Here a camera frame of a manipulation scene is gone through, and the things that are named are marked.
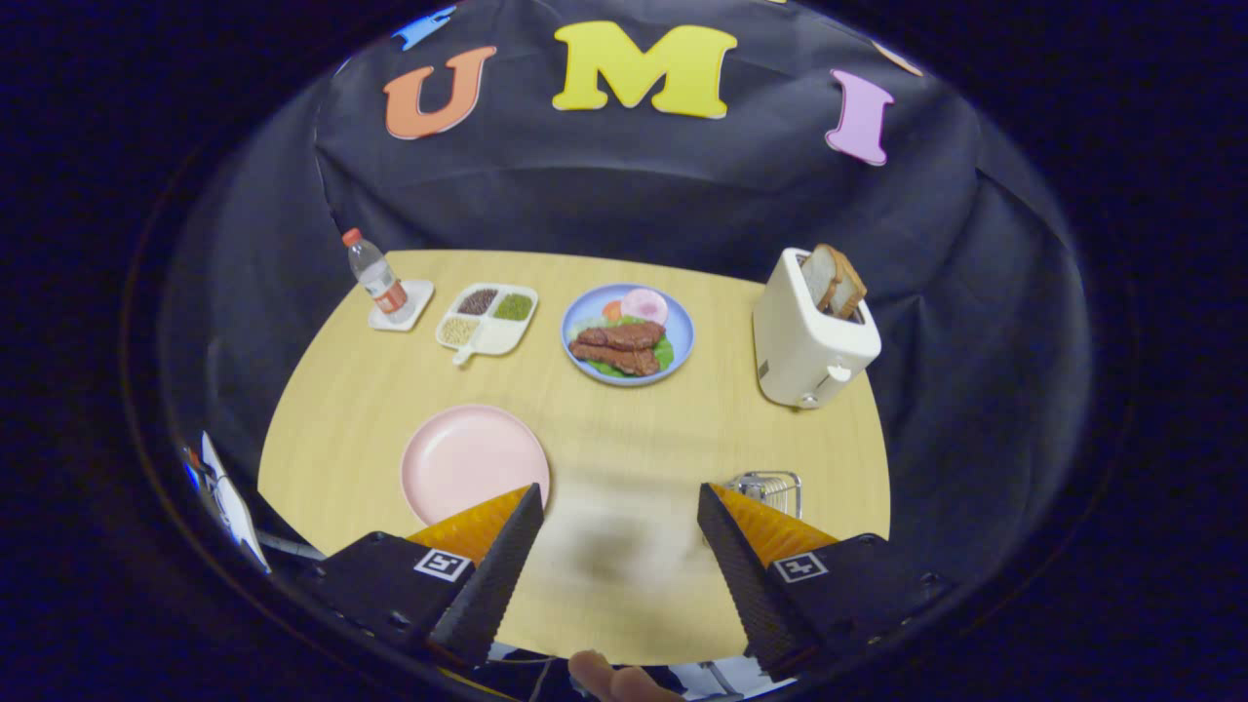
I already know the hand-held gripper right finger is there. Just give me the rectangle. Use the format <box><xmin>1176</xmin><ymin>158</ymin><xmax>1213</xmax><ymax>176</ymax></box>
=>
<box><xmin>697</xmin><ymin>483</ymin><xmax>961</xmax><ymax>683</ymax></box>

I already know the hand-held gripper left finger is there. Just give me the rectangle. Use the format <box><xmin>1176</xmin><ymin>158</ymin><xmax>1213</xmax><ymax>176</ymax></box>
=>
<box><xmin>292</xmin><ymin>483</ymin><xmax>545</xmax><ymax>669</ymax></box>

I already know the pink plate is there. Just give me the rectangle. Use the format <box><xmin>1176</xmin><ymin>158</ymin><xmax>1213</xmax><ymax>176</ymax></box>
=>
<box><xmin>401</xmin><ymin>405</ymin><xmax>551</xmax><ymax>527</ymax></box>

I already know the white toaster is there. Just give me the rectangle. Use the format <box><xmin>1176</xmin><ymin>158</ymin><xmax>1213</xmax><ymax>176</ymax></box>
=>
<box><xmin>752</xmin><ymin>248</ymin><xmax>882</xmax><ymax>410</ymax></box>

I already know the green lettuce leaf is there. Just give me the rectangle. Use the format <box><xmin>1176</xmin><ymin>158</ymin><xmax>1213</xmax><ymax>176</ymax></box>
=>
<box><xmin>580</xmin><ymin>314</ymin><xmax>676</xmax><ymax>379</ymax></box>

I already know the white divided tray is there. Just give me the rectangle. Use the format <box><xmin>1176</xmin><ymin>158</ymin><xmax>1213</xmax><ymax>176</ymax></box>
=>
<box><xmin>435</xmin><ymin>283</ymin><xmax>539</xmax><ymax>367</ymax></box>

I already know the brown meat strip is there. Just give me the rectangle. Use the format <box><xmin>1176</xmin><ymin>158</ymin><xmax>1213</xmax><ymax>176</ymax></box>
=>
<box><xmin>575</xmin><ymin>322</ymin><xmax>667</xmax><ymax>352</ymax></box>
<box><xmin>568</xmin><ymin>341</ymin><xmax>661</xmax><ymax>377</ymax></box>

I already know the blue plate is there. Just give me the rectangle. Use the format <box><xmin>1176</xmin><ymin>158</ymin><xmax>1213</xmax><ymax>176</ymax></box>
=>
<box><xmin>561</xmin><ymin>283</ymin><xmax>695</xmax><ymax>387</ymax></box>

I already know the pink ham slice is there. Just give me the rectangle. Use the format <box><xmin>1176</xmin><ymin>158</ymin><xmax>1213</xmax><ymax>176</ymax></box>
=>
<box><xmin>619</xmin><ymin>288</ymin><xmax>670</xmax><ymax>326</ymax></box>

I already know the white square coaster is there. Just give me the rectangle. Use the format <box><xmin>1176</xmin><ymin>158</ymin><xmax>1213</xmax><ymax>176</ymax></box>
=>
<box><xmin>368</xmin><ymin>280</ymin><xmax>436</xmax><ymax>332</ymax></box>

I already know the toast bread slice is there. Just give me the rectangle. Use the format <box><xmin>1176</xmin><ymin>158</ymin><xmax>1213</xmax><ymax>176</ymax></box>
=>
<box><xmin>801</xmin><ymin>244</ymin><xmax>847</xmax><ymax>311</ymax></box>
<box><xmin>824</xmin><ymin>249</ymin><xmax>868</xmax><ymax>321</ymax></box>

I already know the clear water bottle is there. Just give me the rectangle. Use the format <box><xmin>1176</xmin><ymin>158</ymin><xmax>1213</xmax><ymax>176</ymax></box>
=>
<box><xmin>341</xmin><ymin>228</ymin><xmax>409</xmax><ymax>315</ymax></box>

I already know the metal wire basket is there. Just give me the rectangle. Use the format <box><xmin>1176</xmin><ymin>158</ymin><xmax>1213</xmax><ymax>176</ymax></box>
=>
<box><xmin>723</xmin><ymin>471</ymin><xmax>804</xmax><ymax>521</ymax></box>

